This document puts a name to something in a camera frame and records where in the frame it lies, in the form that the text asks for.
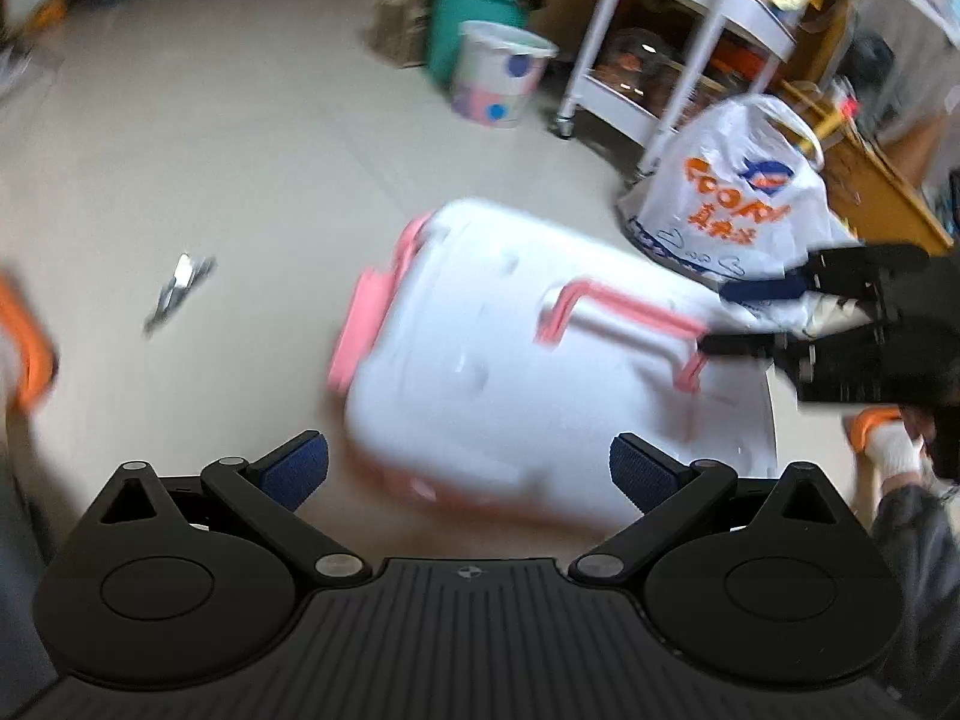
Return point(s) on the orange slipper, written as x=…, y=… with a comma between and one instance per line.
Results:
x=874, y=420
x=30, y=345

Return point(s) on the white rolling cart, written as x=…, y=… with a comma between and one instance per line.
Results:
x=600, y=37

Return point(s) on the brown cardboard box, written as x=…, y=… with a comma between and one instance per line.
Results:
x=397, y=7

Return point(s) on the white sock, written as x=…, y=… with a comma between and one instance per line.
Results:
x=896, y=450

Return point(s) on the white pink storage box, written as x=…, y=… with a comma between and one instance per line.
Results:
x=465, y=360

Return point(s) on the pink plastic storage box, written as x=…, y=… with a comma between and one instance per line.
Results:
x=360, y=330

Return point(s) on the person's right leg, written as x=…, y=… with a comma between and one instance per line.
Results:
x=922, y=577

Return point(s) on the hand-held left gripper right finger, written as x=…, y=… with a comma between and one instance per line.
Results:
x=645, y=472

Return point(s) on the clear glass dome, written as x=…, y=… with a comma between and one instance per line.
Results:
x=634, y=64

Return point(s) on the pastel patterned wastebasket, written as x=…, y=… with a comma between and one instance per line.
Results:
x=499, y=79

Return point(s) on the yellow toy stick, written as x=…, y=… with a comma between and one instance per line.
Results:
x=821, y=131

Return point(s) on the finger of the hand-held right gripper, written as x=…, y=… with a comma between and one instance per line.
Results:
x=739, y=345
x=765, y=287

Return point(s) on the person's leg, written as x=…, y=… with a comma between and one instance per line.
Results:
x=922, y=577
x=22, y=540

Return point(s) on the wooden cabinet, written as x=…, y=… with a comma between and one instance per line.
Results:
x=885, y=187

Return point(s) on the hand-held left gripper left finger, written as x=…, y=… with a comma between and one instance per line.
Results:
x=296, y=469

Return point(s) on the black electric fan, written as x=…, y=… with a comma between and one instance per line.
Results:
x=870, y=64

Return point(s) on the person's left leg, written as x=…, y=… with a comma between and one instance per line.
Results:
x=22, y=540

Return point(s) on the green plastic bin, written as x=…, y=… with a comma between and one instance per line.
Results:
x=465, y=11

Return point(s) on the small metal tool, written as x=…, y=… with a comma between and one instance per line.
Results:
x=176, y=292

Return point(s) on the white printed plastic bag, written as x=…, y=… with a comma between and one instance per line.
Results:
x=720, y=187

